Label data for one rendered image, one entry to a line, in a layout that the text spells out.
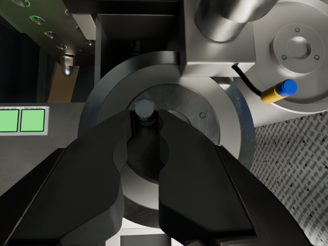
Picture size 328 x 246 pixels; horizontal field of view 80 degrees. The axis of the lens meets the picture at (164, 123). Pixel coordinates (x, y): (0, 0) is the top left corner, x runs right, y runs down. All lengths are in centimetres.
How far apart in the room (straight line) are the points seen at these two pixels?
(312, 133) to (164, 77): 20
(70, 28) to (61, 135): 24
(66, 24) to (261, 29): 34
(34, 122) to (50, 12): 26
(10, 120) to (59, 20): 28
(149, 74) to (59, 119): 40
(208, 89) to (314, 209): 20
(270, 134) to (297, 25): 19
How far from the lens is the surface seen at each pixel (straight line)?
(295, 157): 32
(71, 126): 53
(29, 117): 57
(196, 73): 16
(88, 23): 21
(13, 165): 59
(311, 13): 26
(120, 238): 54
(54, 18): 43
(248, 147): 18
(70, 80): 228
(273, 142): 36
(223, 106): 17
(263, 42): 21
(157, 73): 16
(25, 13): 44
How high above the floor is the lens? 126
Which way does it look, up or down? 8 degrees down
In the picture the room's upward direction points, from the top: 179 degrees clockwise
